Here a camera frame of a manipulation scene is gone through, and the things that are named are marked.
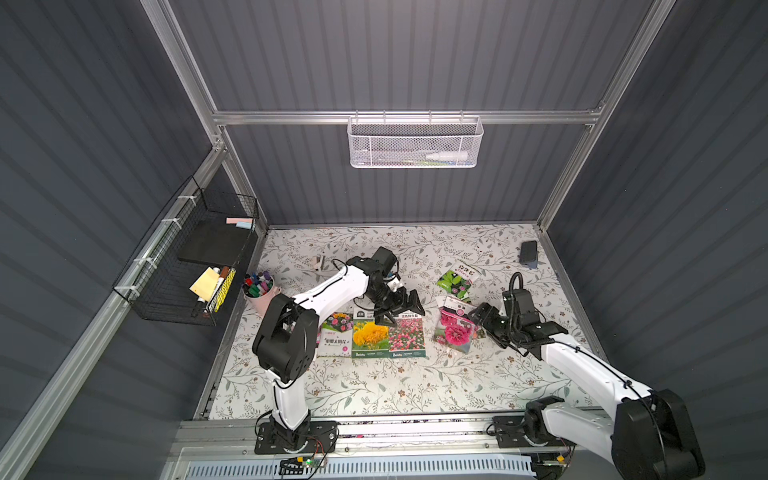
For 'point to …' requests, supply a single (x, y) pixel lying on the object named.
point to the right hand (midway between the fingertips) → (477, 323)
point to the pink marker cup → (259, 289)
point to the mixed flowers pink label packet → (335, 335)
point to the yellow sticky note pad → (204, 286)
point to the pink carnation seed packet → (454, 327)
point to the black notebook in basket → (213, 241)
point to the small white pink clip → (317, 260)
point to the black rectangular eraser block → (529, 254)
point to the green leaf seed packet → (458, 281)
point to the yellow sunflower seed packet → (369, 339)
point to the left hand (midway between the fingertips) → (414, 320)
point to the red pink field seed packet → (406, 338)
